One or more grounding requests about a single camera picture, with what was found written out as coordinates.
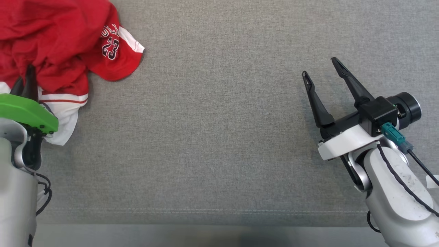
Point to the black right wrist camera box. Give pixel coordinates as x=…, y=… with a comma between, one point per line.
x=377, y=113

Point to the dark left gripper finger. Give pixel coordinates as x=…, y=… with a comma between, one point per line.
x=19, y=88
x=31, y=85

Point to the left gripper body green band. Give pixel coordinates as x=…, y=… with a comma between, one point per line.
x=24, y=109

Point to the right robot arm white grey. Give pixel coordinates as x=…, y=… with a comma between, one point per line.
x=394, y=192

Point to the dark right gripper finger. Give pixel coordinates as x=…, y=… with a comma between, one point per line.
x=319, y=106
x=355, y=89

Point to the red jersey with white sleeves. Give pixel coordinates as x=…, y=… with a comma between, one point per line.
x=41, y=34

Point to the grey fabric sofa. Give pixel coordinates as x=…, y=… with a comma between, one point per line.
x=219, y=137

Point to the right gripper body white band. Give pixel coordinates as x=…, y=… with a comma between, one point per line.
x=346, y=140

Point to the red Bulls 23 shorts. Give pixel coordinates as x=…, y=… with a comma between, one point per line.
x=113, y=65

